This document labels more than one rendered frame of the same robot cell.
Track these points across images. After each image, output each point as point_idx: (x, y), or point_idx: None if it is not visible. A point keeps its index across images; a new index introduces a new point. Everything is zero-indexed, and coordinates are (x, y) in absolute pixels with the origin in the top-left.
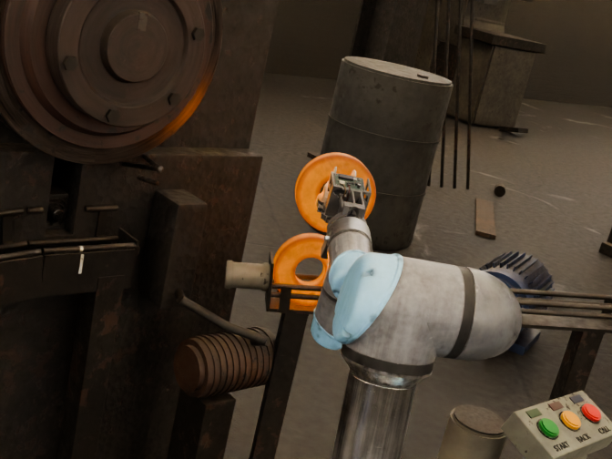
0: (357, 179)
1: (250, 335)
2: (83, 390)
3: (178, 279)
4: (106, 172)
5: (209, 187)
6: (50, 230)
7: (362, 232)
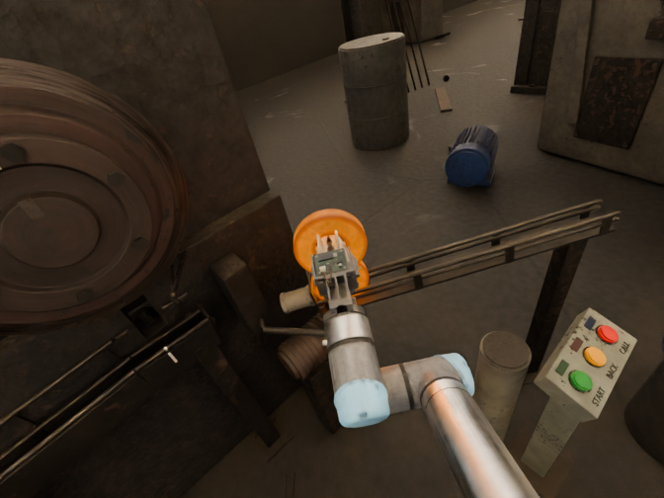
0: (338, 253)
1: (318, 334)
2: (230, 398)
3: (255, 314)
4: (161, 279)
5: (250, 237)
6: (151, 327)
7: (356, 339)
